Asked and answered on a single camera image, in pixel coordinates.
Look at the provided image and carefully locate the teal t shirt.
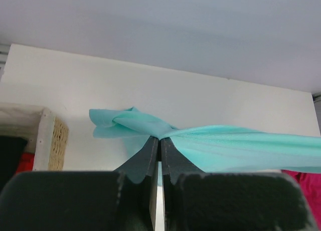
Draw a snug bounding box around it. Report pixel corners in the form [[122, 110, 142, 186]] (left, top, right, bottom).
[[89, 108, 320, 173]]

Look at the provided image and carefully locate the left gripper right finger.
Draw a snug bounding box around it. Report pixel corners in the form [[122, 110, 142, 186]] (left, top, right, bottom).
[[160, 138, 316, 230]]

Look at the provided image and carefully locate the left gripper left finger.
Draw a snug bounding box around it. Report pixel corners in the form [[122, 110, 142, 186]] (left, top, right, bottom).
[[1, 137, 159, 230]]

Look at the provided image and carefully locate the black t shirt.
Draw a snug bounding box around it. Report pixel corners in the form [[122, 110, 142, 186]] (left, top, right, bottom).
[[0, 136, 28, 191]]

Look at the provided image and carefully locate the wicker laundry basket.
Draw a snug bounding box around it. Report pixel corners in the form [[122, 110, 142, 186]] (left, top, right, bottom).
[[1, 103, 69, 171]]

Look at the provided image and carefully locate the red t shirt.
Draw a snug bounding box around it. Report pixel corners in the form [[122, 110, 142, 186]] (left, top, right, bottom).
[[16, 152, 35, 174]]

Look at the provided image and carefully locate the folded pink t shirt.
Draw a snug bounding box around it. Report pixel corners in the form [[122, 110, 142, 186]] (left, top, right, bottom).
[[282, 170, 320, 219]]

